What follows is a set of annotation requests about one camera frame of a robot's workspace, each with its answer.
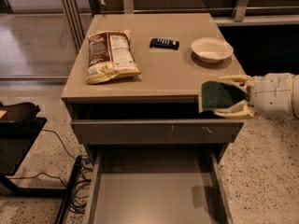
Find black remote control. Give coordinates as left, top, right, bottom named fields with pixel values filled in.
left=149, top=38, right=179, bottom=50

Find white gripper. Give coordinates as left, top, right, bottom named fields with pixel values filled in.
left=214, top=73, right=295, bottom=119

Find black side table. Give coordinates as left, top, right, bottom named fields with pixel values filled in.
left=0, top=117, right=65, bottom=198

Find black power strip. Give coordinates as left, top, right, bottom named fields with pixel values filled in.
left=54, top=156, right=82, bottom=224

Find grey drawer cabinet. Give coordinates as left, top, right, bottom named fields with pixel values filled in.
left=62, top=14, right=243, bottom=173

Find open grey middle drawer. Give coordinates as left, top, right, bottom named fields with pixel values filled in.
left=83, top=149, right=234, bottom=224

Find black cable bundle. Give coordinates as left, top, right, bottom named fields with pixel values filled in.
left=8, top=128, right=94, bottom=216

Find grey top drawer front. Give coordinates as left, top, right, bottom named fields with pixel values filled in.
left=71, top=119, right=244, bottom=145

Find dark object on side table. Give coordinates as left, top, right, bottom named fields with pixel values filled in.
left=0, top=102, right=40, bottom=127

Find green and yellow sponge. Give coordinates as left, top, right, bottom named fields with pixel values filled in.
left=199, top=81, right=246, bottom=111

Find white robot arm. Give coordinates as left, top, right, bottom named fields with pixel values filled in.
left=213, top=73, right=299, bottom=119

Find brown and cream snack bag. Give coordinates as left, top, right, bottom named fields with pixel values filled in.
left=86, top=30, right=140, bottom=84

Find white bowl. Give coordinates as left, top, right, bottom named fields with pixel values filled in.
left=192, top=37, right=234, bottom=63

